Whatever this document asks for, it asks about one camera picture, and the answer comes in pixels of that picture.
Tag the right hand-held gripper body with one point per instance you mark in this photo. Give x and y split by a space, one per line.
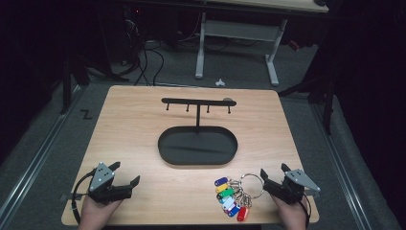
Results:
295 185

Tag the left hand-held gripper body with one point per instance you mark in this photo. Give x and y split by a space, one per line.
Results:
101 179

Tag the black key rack with tray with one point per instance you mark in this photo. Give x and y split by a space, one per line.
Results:
198 143

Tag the person's right hand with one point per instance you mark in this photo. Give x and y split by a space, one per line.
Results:
292 214

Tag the person's left hand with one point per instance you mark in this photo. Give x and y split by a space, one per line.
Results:
97 212

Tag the black metal stand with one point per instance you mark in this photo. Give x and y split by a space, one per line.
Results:
68 86
322 92

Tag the small white floor object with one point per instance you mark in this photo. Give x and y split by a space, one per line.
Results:
220 83

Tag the metal floor rail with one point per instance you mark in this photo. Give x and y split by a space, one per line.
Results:
343 169
35 159

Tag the desk with white metal frame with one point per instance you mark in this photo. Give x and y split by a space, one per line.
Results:
239 30

